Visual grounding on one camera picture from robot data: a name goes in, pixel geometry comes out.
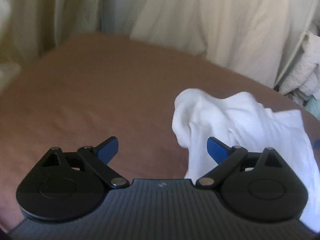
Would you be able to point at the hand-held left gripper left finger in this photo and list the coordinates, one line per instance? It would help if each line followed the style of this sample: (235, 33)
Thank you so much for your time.
(108, 150)

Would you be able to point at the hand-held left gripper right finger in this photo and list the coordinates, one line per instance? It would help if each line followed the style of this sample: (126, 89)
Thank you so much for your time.
(216, 150)

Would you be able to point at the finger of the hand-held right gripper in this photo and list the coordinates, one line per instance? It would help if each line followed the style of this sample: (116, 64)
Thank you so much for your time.
(318, 144)

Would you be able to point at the cream white garment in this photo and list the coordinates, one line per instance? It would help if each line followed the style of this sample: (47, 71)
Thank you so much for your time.
(237, 120)

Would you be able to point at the pile of white clothes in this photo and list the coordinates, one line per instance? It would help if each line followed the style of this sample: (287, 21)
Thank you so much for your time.
(303, 72)

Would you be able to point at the pale cream curtain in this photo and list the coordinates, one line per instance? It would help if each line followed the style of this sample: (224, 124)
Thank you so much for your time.
(212, 22)

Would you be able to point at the gold damask curtain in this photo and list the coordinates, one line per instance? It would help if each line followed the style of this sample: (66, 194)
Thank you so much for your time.
(50, 12)

